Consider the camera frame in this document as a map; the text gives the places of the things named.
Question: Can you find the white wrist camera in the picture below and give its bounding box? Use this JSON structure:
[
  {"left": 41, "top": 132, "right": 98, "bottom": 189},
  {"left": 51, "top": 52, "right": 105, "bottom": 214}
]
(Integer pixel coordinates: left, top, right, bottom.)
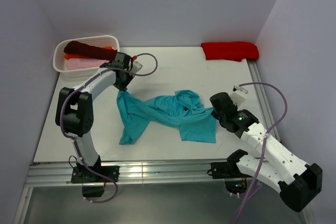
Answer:
[
  {"left": 229, "top": 86, "right": 248, "bottom": 108},
  {"left": 129, "top": 61, "right": 143, "bottom": 73}
]

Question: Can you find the white plastic basket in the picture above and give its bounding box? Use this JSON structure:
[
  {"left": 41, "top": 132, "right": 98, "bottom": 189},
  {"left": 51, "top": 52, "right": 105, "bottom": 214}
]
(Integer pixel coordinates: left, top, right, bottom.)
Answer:
[{"left": 52, "top": 35, "right": 120, "bottom": 78}]

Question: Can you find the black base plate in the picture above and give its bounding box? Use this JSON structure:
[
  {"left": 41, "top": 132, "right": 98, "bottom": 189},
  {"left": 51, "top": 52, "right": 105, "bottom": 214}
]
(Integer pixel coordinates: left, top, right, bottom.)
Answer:
[
  {"left": 207, "top": 162, "right": 248, "bottom": 197},
  {"left": 70, "top": 164, "right": 120, "bottom": 202}
]

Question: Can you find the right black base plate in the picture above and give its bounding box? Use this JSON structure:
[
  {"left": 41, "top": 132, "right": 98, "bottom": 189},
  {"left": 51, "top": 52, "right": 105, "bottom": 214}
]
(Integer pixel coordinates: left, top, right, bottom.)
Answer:
[{"left": 207, "top": 162, "right": 248, "bottom": 197}]

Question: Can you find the aluminium front rail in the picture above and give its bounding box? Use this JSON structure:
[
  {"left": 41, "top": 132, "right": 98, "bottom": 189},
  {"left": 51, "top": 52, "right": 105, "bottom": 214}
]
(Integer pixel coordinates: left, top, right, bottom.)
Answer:
[{"left": 14, "top": 159, "right": 225, "bottom": 223}]

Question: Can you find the aluminium right side rail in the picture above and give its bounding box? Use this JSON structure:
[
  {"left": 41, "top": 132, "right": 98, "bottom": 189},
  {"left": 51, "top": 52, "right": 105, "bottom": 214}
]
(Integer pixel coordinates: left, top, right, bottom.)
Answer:
[{"left": 247, "top": 60, "right": 275, "bottom": 129}]

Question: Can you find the aluminium rail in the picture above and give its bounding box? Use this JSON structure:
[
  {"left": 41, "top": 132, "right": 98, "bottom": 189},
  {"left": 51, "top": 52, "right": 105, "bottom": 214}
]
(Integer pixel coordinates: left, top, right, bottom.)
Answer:
[
  {"left": 14, "top": 159, "right": 225, "bottom": 223},
  {"left": 247, "top": 60, "right": 275, "bottom": 129}
]

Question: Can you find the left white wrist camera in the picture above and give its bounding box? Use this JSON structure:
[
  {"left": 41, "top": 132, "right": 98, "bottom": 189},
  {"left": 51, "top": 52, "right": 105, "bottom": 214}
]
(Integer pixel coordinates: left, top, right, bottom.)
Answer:
[{"left": 129, "top": 61, "right": 143, "bottom": 73}]

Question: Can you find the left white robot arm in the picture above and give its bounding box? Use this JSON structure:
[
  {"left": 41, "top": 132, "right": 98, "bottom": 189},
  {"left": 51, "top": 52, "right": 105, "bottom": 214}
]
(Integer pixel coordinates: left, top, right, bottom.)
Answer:
[{"left": 55, "top": 53, "right": 142, "bottom": 182}]

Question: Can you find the dark red rolled shirt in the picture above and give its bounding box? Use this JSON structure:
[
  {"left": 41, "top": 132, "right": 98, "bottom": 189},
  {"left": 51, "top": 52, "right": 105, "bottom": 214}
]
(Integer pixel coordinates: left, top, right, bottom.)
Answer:
[{"left": 64, "top": 40, "right": 118, "bottom": 61}]

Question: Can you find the orange rolled shirt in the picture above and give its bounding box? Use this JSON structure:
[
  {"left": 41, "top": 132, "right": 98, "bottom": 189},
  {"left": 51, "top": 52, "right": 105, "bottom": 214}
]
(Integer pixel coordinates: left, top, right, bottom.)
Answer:
[{"left": 64, "top": 46, "right": 113, "bottom": 60}]

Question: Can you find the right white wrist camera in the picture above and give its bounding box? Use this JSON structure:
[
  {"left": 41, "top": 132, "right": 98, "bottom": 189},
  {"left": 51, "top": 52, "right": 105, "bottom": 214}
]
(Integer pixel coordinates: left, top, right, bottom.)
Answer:
[{"left": 229, "top": 86, "right": 248, "bottom": 108}]

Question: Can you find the pink rolled shirt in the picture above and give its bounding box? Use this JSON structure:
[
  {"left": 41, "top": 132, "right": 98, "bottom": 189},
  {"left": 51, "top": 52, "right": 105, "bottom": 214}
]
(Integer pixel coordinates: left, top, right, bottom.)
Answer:
[{"left": 66, "top": 58, "right": 108, "bottom": 70}]

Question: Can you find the red folded t shirt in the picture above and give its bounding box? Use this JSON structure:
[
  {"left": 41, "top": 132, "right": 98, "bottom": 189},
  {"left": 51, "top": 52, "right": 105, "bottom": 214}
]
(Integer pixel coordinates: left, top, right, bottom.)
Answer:
[{"left": 201, "top": 41, "right": 259, "bottom": 62}]

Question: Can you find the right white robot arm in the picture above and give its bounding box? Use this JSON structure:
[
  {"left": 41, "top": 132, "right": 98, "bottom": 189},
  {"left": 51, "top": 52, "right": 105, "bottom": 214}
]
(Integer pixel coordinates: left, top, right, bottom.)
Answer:
[{"left": 209, "top": 92, "right": 323, "bottom": 212}]

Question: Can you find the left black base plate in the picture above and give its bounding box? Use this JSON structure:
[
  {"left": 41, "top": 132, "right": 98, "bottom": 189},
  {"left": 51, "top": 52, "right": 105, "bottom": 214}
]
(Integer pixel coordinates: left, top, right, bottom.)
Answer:
[{"left": 70, "top": 164, "right": 120, "bottom": 202}]

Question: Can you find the teal t shirt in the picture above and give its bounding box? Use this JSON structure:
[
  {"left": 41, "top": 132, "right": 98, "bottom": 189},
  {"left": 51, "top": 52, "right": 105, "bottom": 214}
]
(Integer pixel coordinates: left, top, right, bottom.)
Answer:
[{"left": 117, "top": 90, "right": 216, "bottom": 145}]

